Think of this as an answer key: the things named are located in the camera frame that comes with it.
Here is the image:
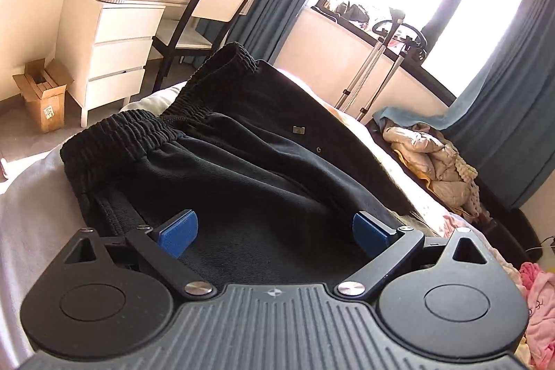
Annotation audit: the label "metal crutch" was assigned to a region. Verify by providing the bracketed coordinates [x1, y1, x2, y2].
[335, 8, 405, 110]
[357, 20, 427, 122]

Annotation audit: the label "right teal curtain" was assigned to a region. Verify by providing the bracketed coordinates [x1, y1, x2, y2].
[374, 0, 554, 209]

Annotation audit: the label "metal crutch right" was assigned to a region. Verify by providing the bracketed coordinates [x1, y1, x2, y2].
[357, 20, 427, 122]

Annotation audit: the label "metal crutch left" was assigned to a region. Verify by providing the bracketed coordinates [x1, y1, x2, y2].
[335, 8, 405, 110]

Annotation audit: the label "beige puffer jacket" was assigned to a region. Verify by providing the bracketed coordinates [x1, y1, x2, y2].
[382, 119, 491, 223]

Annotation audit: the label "cardboard box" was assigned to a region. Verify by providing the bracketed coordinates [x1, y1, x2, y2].
[12, 59, 74, 133]

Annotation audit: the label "white chair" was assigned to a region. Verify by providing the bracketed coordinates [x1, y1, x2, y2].
[152, 0, 249, 91]

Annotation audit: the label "black pants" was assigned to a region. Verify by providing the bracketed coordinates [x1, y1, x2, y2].
[60, 43, 415, 286]

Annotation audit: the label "pink clothes pile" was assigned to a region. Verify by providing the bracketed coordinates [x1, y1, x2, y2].
[516, 262, 555, 369]

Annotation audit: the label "white drawer cabinet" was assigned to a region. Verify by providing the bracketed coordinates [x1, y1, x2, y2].
[54, 0, 165, 128]

